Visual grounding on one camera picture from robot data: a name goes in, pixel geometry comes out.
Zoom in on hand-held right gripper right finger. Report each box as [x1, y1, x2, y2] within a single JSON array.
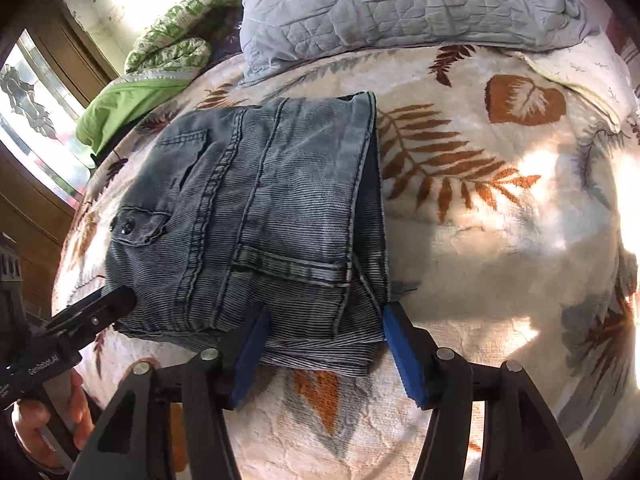
[[382, 302, 585, 480]]

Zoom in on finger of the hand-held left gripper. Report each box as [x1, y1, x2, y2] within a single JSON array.
[[42, 304, 137, 358], [49, 287, 137, 328]]

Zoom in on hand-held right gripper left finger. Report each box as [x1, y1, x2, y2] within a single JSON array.
[[67, 305, 273, 480]]

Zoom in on grey denim pants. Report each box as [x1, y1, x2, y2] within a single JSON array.
[[102, 91, 393, 378]]

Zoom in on person's left hand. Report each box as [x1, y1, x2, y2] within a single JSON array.
[[12, 369, 97, 463]]

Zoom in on wooden cabinet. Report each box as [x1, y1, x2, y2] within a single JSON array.
[[0, 150, 83, 311]]

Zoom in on cream leaf-print blanket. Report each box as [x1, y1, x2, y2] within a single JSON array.
[[50, 42, 640, 480]]

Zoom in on plain green cloth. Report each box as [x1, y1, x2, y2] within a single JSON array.
[[75, 77, 201, 156]]

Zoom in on window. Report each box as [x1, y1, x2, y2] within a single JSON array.
[[0, 30, 96, 206]]

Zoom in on green patterned quilt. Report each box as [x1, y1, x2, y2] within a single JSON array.
[[124, 0, 249, 85]]

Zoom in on dark purple cloth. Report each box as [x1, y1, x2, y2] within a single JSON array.
[[210, 25, 247, 67]]

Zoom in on grey quilted pillow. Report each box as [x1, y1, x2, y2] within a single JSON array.
[[240, 0, 601, 86]]

